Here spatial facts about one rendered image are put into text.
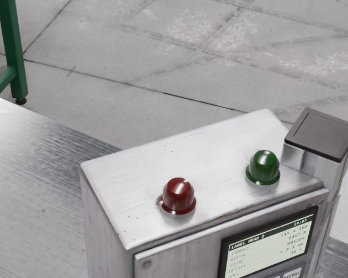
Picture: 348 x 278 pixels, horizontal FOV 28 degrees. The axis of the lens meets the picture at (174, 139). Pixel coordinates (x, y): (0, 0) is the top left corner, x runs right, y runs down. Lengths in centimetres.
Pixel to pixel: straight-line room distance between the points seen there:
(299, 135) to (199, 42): 277
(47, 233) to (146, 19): 222
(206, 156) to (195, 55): 267
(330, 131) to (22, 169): 100
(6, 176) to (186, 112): 153
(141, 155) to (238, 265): 11
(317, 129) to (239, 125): 7
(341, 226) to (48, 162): 60
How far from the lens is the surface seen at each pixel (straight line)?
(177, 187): 48
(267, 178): 51
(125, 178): 51
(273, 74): 313
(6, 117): 159
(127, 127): 279
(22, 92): 290
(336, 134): 53
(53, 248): 131
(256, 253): 53
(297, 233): 54
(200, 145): 54
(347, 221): 140
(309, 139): 52
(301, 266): 59
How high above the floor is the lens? 184
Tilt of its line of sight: 42 degrees down
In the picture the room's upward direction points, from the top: 3 degrees clockwise
